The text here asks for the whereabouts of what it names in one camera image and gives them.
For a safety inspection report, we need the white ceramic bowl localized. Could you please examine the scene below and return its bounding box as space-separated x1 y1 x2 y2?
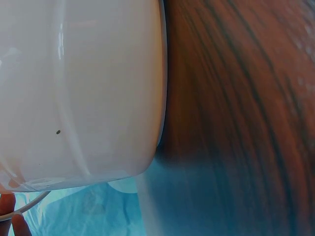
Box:
0 0 169 220

